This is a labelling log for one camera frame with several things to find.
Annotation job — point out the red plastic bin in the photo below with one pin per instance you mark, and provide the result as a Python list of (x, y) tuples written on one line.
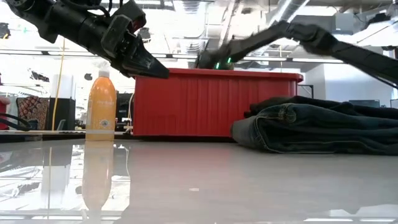
[(202, 102)]

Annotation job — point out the dark blue jeans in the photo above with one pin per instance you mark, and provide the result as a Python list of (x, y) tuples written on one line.
[(311, 133)]

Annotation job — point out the black box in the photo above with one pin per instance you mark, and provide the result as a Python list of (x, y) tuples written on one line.
[(63, 113)]

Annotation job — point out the black aluminium table frame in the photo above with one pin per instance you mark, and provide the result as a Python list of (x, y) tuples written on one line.
[(155, 138)]

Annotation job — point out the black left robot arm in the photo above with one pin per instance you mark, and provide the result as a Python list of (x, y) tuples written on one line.
[(62, 21)]

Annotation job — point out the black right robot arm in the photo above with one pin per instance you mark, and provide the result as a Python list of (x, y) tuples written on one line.
[(342, 46)]

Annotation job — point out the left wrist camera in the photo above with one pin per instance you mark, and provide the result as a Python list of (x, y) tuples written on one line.
[(130, 14)]

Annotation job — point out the black curved chair armrest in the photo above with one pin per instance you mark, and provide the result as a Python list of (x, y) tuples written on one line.
[(15, 121)]

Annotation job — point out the orange spray bottle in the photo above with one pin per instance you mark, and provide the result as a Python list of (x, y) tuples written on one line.
[(101, 102)]

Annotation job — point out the white box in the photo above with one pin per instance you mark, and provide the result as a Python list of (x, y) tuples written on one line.
[(63, 86)]

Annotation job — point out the patterned cloth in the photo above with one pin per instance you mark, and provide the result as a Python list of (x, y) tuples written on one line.
[(32, 112)]

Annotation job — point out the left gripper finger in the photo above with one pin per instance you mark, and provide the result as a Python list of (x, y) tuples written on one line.
[(146, 67)]

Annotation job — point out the black metal stand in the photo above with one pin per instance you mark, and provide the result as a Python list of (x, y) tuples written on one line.
[(311, 91)]

